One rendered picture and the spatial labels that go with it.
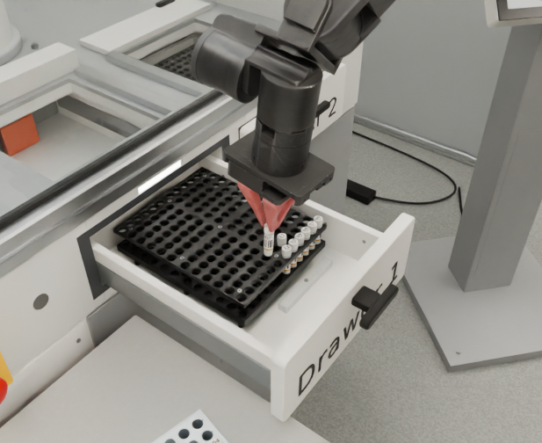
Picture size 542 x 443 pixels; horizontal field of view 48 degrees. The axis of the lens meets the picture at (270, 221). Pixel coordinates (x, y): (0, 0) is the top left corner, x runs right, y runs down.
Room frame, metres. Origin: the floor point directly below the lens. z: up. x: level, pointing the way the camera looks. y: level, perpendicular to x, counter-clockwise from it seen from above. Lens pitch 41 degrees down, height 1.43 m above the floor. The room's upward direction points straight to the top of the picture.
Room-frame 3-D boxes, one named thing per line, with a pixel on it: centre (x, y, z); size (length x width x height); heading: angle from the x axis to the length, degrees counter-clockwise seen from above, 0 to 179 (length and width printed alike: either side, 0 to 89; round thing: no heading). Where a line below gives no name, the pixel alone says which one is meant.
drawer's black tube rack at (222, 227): (0.61, 0.07, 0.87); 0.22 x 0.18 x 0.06; 53
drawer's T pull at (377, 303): (0.47, -0.12, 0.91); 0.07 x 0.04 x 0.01; 143
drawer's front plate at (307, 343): (0.49, -0.09, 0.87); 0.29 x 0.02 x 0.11; 143
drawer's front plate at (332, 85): (0.92, -0.05, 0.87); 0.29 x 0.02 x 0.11; 143
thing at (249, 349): (0.61, 0.07, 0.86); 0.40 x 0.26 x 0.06; 53
